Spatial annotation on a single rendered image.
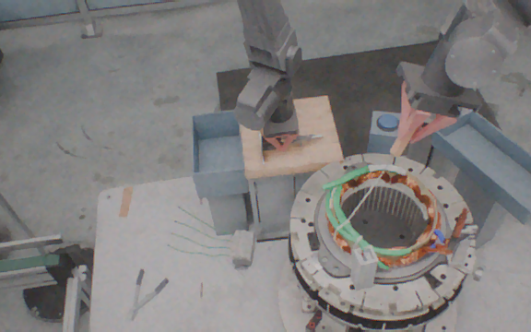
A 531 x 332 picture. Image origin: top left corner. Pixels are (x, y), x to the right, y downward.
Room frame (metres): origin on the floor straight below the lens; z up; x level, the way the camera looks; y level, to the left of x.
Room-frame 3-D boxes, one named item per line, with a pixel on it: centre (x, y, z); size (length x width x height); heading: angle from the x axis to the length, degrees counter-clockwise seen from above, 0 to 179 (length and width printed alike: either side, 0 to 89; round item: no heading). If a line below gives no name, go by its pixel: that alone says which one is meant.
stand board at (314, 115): (0.74, -0.05, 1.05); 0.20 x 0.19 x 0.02; 92
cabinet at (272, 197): (0.74, -0.05, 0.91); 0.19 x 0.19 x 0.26; 2
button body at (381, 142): (0.77, -0.27, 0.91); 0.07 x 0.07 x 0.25; 74
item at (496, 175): (0.63, -0.46, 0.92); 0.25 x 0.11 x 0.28; 28
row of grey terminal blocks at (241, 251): (0.63, 0.08, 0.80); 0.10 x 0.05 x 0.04; 168
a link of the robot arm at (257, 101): (0.66, -0.01, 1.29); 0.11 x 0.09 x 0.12; 147
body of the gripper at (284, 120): (0.70, -0.03, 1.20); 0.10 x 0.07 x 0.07; 2
